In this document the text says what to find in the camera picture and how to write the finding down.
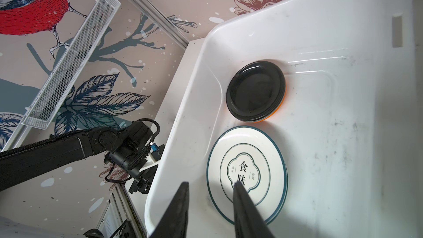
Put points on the white plate black line pattern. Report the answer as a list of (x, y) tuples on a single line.
[(247, 155)]

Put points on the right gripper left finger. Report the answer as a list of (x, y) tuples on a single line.
[(174, 222)]

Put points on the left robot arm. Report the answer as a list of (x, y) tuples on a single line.
[(126, 148)]

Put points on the white wire mesh basket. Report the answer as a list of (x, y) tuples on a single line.
[(64, 75)]

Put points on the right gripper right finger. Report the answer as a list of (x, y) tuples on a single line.
[(247, 220)]

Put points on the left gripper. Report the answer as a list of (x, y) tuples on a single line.
[(143, 182)]

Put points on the white plastic bin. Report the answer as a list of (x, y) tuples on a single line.
[(347, 129)]

